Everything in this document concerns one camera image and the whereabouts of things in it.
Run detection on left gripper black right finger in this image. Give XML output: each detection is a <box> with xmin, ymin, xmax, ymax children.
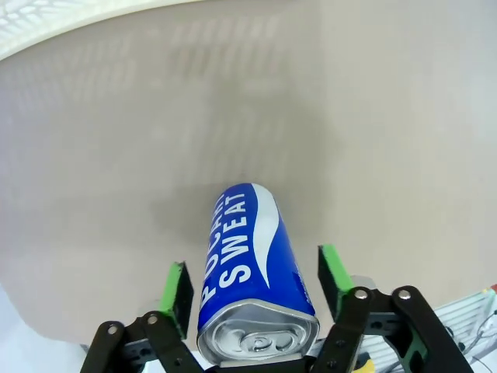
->
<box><xmin>310</xmin><ymin>243</ymin><xmax>474</xmax><ymax>373</ymax></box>

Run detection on cream shopping basket brown handles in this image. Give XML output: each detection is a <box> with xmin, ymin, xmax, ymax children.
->
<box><xmin>0</xmin><ymin>0</ymin><xmax>131</xmax><ymax>62</ymax></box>

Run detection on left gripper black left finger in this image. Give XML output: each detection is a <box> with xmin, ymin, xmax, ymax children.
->
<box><xmin>79</xmin><ymin>262</ymin><xmax>203</xmax><ymax>373</ymax></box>

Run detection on blue Pocari Sweat can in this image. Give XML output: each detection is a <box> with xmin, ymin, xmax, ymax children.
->
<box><xmin>196</xmin><ymin>182</ymin><xmax>320</xmax><ymax>368</ymax></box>

